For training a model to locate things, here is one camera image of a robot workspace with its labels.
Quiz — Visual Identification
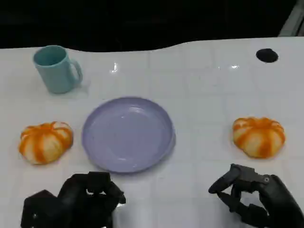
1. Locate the black round table grommet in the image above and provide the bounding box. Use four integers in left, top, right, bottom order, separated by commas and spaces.
256, 48, 279, 63

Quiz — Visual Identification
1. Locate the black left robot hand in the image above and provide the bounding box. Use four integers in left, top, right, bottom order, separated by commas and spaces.
56, 171, 127, 228

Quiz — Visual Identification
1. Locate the pale green mug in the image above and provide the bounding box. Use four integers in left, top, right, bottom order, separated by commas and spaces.
32, 45, 83, 95

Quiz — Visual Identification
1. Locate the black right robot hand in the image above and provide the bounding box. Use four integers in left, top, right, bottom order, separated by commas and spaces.
208, 163, 299, 228

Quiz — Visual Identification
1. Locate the white frame beam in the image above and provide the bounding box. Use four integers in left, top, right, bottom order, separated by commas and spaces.
277, 0, 304, 38

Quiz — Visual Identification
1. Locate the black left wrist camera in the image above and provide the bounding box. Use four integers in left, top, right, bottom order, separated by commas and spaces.
20, 189, 59, 228

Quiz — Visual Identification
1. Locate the orange and white bread roll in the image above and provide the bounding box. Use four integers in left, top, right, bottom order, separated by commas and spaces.
232, 116, 286, 159
18, 121, 74, 166

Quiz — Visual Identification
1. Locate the lilac plate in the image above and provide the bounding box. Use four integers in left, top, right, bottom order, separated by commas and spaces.
82, 96, 177, 174

